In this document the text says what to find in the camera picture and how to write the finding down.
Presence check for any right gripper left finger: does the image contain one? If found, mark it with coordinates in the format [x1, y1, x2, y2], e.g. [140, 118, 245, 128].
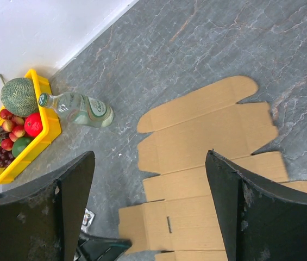
[0, 151, 95, 260]

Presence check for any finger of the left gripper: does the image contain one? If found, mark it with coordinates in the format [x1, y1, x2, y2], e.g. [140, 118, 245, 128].
[73, 232, 131, 261]

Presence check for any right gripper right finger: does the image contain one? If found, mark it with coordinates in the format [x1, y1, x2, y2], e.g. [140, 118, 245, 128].
[205, 151, 307, 260]

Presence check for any brown cardboard box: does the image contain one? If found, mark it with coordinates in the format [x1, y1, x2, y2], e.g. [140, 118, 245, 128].
[118, 75, 307, 261]

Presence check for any small white packet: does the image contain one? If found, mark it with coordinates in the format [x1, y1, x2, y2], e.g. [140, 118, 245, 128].
[82, 209, 95, 227]

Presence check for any yellow plastic fruit bin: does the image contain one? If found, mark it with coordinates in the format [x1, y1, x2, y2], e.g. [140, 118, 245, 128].
[0, 69, 61, 185]

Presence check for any green avocado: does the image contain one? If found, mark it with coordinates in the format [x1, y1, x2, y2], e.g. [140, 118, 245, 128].
[11, 137, 33, 158]

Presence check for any red tomato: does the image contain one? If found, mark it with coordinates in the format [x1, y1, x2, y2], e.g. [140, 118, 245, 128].
[24, 113, 43, 137]

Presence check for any clear glass bottle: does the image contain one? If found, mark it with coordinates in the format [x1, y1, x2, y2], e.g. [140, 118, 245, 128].
[38, 92, 114, 128]

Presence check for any green netted melon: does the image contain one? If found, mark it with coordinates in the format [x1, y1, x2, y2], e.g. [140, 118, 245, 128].
[1, 78, 39, 117]

